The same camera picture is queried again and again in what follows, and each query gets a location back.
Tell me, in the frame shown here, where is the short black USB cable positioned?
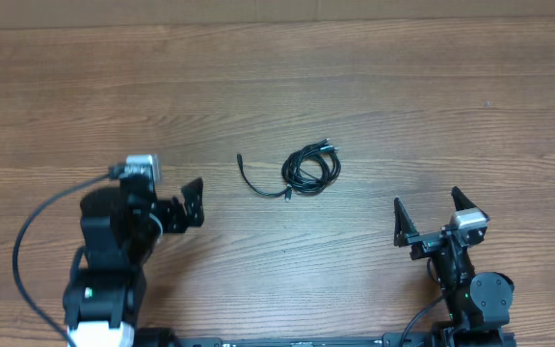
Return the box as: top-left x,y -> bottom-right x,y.
236,153 -> 293,202

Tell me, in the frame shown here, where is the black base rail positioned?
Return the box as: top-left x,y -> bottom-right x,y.
135,327 -> 517,347

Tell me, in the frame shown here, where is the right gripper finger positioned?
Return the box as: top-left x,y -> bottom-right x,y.
394,198 -> 418,247
451,186 -> 477,211

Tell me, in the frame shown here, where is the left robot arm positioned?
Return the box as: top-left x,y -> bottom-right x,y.
63,175 -> 204,347

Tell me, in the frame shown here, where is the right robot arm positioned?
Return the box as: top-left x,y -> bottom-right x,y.
383,187 -> 517,347

